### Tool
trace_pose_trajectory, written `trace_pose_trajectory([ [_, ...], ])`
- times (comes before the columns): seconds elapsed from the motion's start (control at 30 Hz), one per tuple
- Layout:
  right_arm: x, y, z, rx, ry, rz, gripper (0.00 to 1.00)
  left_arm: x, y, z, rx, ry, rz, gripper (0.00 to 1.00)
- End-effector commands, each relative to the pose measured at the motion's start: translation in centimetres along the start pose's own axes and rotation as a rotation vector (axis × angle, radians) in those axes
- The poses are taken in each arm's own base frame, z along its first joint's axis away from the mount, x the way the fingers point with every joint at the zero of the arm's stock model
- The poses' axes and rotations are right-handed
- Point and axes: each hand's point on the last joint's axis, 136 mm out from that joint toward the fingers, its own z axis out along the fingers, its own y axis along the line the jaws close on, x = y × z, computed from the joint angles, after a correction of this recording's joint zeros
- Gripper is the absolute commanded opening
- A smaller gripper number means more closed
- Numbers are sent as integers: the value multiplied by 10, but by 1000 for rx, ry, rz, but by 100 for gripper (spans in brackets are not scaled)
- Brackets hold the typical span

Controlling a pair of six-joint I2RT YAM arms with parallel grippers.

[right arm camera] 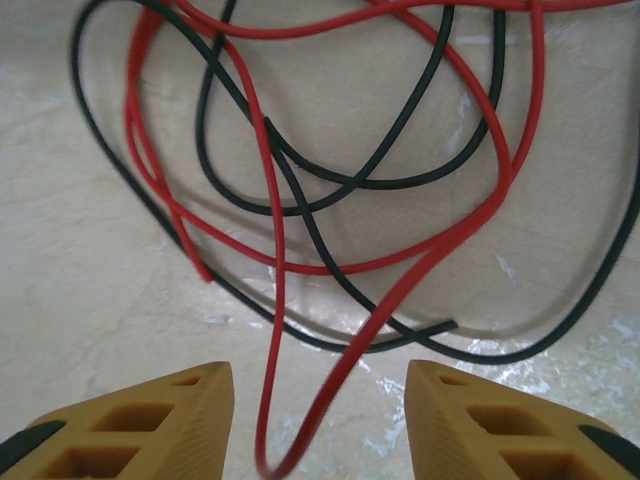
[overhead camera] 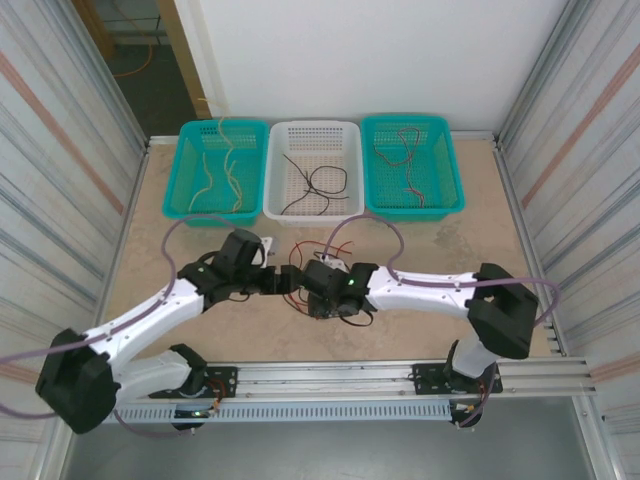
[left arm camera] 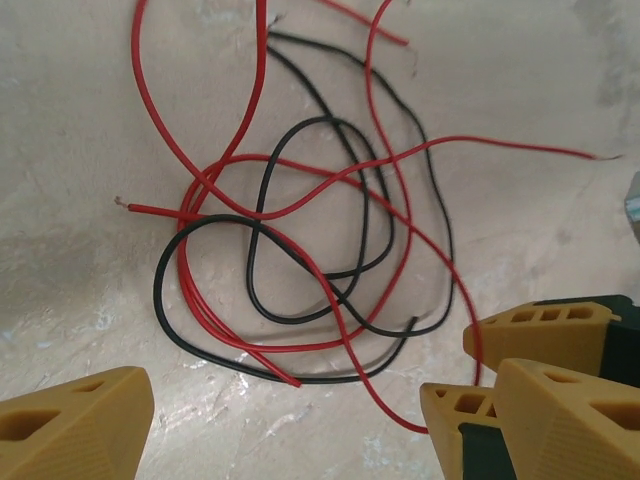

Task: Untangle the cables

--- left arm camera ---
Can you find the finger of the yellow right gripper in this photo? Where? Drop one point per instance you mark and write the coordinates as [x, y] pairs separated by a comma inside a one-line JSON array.
[[525, 335], [450, 405]]

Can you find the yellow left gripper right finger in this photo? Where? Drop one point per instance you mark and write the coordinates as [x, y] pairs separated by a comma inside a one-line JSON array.
[[575, 430]]

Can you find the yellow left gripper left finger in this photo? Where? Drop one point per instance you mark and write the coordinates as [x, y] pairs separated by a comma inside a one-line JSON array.
[[75, 430]]

